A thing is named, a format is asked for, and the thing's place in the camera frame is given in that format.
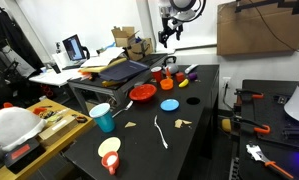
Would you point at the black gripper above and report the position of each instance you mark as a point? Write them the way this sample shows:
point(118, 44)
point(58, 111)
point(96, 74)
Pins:
point(170, 27)

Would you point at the white compressible tube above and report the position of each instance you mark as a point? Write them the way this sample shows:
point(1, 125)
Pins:
point(190, 68)

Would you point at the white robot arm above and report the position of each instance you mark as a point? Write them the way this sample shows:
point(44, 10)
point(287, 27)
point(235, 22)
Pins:
point(174, 13)

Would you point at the grey kettle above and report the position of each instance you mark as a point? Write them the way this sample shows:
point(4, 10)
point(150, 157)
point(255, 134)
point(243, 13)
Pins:
point(169, 63)

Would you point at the open cardboard box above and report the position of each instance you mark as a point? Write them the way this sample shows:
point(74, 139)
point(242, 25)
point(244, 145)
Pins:
point(136, 47)

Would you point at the red plastic cup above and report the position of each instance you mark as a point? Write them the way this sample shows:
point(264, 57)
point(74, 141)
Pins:
point(157, 73)

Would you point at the red cube block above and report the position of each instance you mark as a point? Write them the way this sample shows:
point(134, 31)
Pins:
point(180, 77)

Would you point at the purple toy eggplant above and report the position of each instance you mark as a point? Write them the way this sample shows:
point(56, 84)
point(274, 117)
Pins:
point(192, 76)

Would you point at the yellow toy banana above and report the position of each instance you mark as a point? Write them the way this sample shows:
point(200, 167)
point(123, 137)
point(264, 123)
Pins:
point(183, 83)

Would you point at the blue storage bin lid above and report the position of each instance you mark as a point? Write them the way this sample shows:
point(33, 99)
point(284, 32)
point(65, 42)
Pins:
point(123, 70)

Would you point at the red bowl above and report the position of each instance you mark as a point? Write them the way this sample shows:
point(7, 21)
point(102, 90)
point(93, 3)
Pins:
point(142, 93)

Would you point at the blue plate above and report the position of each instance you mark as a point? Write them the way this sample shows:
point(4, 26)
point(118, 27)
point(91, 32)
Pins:
point(169, 105)

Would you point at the white spoon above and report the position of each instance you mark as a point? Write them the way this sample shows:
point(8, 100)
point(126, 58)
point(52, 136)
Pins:
point(124, 109)

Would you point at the laptop on white stand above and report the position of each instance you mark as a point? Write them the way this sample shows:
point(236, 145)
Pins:
point(74, 49)

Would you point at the teal plastic cup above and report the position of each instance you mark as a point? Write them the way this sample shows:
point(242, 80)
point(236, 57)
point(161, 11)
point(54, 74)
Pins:
point(102, 116)

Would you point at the orange measuring cup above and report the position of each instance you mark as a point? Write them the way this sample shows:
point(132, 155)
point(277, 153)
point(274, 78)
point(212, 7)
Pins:
point(111, 162)

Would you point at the orange handled clamp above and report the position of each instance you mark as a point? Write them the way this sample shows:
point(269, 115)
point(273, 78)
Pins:
point(259, 128)

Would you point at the orange handled wrench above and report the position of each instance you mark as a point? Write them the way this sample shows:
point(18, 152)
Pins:
point(257, 154)

